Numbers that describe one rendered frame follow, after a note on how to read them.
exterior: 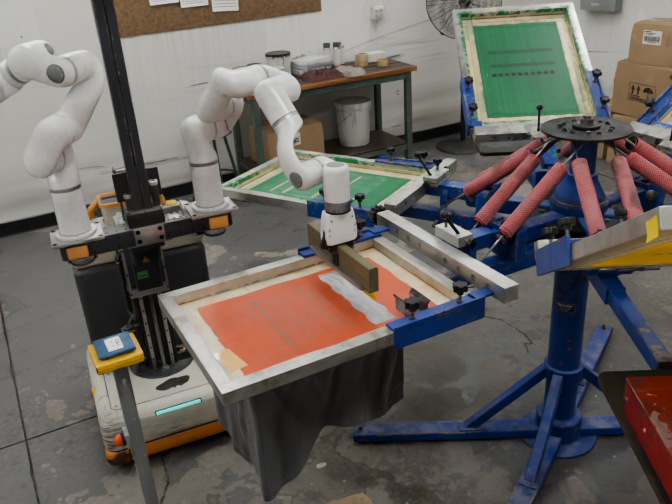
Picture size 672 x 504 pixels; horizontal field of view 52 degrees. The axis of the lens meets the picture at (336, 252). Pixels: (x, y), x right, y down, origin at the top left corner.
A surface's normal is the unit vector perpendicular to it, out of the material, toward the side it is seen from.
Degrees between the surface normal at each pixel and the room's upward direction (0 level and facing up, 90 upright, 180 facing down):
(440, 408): 0
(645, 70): 89
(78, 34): 90
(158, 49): 90
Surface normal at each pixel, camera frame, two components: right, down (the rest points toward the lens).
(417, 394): -0.06, -0.90
